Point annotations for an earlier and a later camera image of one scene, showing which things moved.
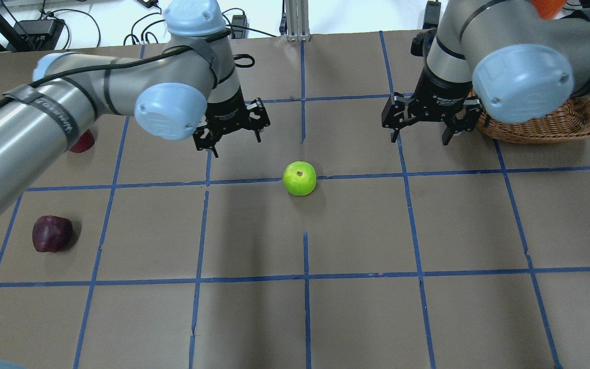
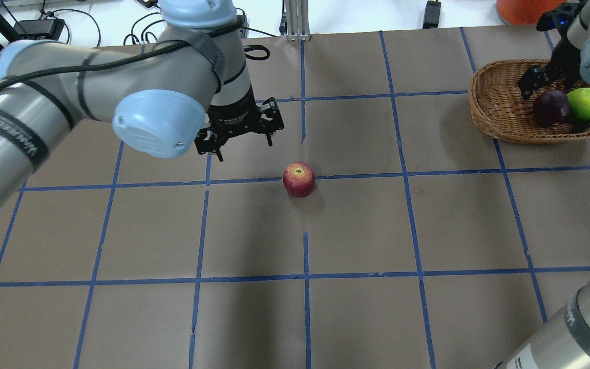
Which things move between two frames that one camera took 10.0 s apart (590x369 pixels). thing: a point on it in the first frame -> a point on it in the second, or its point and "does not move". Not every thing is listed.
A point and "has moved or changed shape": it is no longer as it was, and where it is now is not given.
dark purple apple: (51, 233) has moved or changed shape
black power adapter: (432, 15) does not move
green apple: (299, 178) -> (586, 104)
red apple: (85, 142) -> (299, 179)
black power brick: (239, 33) does not move
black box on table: (40, 35) does not move
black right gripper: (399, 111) -> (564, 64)
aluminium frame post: (297, 20) does not move
